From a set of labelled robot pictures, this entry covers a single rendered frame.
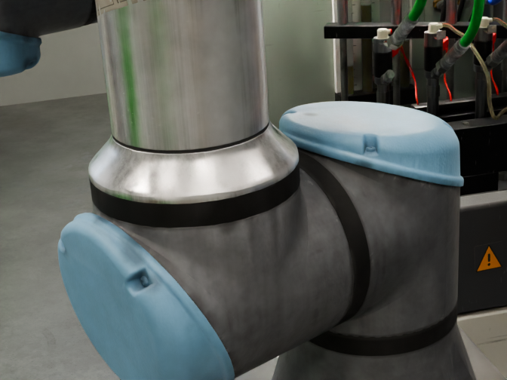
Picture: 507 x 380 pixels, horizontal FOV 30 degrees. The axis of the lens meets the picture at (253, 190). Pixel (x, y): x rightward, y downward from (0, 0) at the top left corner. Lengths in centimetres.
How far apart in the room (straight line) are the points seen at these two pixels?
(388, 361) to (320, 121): 16
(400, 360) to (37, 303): 258
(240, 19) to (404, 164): 15
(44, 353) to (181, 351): 239
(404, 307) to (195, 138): 20
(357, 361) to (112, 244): 21
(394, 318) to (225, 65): 22
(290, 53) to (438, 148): 113
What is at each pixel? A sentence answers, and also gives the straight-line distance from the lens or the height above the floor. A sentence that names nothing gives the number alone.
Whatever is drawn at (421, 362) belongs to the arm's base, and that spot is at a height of 111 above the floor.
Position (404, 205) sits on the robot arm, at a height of 123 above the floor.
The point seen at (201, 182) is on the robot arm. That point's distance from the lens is 47.
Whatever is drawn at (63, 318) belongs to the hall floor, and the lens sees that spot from 304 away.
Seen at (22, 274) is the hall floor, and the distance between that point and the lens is 336.
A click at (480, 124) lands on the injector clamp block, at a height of 98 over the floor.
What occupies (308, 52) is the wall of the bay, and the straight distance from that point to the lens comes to 170.
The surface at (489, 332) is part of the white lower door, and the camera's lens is 137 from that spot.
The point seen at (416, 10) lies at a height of 119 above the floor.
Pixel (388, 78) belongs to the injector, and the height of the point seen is 107.
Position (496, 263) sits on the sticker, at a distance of 132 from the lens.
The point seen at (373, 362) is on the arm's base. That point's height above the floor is 112.
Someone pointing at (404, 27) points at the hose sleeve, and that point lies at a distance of 132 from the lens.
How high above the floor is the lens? 146
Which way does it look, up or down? 22 degrees down
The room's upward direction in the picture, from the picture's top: 4 degrees counter-clockwise
